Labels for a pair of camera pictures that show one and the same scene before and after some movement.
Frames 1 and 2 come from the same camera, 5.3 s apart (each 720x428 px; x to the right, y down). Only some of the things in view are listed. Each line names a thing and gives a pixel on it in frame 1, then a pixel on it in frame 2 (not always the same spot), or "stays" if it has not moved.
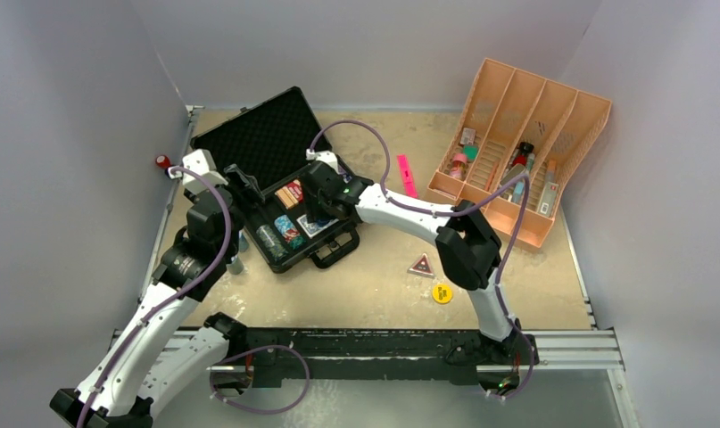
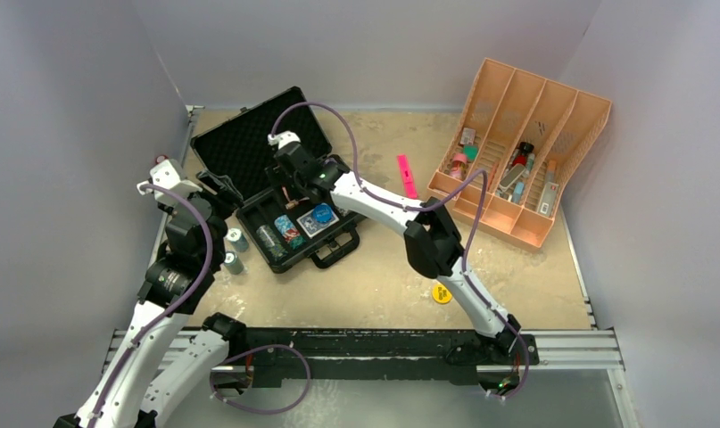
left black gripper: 243,186 to 226,197
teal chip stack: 244,243 stays
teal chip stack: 236,267 stays
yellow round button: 442,293 stays
